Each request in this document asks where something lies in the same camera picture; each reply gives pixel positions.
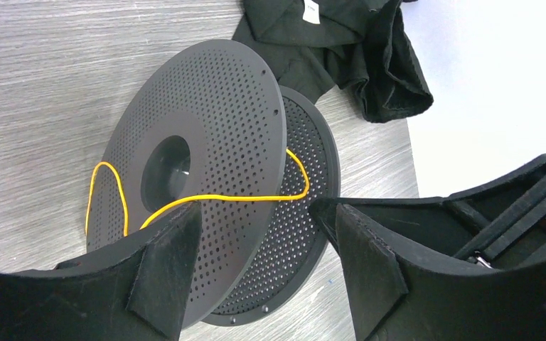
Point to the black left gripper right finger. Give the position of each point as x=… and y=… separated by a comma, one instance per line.
x=470, y=266

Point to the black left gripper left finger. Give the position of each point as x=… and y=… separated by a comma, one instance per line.
x=136, y=288

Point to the black perforated spool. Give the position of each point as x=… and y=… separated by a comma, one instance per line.
x=213, y=120

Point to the black cloth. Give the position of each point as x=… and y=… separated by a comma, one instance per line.
x=358, y=46

